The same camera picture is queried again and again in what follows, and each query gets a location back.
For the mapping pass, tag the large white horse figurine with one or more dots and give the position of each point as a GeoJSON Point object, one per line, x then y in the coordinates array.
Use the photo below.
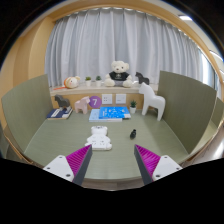
{"type": "Point", "coordinates": [151, 100]}

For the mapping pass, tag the bright blue book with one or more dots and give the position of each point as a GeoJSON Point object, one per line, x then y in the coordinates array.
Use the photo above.
{"type": "Point", "coordinates": [113, 112]}

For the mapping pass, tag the cream teddy bear black shirt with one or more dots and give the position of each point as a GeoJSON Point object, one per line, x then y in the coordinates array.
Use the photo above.
{"type": "Point", "coordinates": [119, 76]}

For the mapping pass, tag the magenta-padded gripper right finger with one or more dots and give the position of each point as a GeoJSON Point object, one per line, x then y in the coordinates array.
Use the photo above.
{"type": "Point", "coordinates": [165, 165]}

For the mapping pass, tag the black horse figurine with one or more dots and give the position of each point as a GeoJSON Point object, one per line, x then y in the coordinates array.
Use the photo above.
{"type": "Point", "coordinates": [142, 79]}

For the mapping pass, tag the pink horse figurine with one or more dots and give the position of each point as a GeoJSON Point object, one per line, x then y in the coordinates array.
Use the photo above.
{"type": "Point", "coordinates": [81, 105]}

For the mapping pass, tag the white bear-shaped power strip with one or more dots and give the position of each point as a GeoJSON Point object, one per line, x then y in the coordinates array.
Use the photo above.
{"type": "Point", "coordinates": [99, 140]}

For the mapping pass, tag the light grey curtain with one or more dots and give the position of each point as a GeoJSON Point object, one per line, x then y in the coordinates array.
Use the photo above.
{"type": "Point", "coordinates": [126, 40]}

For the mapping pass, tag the grey horse figurine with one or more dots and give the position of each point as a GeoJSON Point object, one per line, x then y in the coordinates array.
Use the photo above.
{"type": "Point", "coordinates": [62, 101]}

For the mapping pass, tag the dark blue book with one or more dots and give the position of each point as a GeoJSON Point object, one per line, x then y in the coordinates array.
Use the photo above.
{"type": "Point", "coordinates": [58, 114]}

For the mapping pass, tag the white wall socket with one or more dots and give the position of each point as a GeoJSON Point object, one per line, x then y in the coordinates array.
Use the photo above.
{"type": "Point", "coordinates": [107, 99]}
{"type": "Point", "coordinates": [121, 98]}

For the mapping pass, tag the small potted plant white pot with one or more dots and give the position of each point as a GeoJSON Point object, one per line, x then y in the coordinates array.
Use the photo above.
{"type": "Point", "coordinates": [133, 109]}
{"type": "Point", "coordinates": [98, 82]}
{"type": "Point", "coordinates": [88, 82]}

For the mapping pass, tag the light blue book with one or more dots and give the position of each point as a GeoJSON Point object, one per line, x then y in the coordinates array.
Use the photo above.
{"type": "Point", "coordinates": [94, 116]}

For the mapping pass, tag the green desk divider panel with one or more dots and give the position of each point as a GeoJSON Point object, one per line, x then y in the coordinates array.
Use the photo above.
{"type": "Point", "coordinates": [26, 113]}
{"type": "Point", "coordinates": [186, 106]}

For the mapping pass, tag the ceiling lights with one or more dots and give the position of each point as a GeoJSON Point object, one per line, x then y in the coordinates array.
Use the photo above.
{"type": "Point", "coordinates": [185, 17]}

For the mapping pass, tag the round lion plush toy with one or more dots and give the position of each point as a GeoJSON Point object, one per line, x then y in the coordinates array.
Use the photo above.
{"type": "Point", "coordinates": [71, 82]}

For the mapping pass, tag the beige window ledge shelf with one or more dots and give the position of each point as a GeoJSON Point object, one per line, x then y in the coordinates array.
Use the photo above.
{"type": "Point", "coordinates": [100, 90]}

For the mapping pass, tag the purple round number sign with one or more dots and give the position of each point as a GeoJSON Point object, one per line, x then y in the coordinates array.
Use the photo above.
{"type": "Point", "coordinates": [95, 101]}

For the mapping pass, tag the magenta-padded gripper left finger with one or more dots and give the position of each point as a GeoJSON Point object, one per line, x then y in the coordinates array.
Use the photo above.
{"type": "Point", "coordinates": [61, 166]}

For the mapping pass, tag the small black charger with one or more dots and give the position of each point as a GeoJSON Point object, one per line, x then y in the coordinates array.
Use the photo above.
{"type": "Point", "coordinates": [133, 134]}

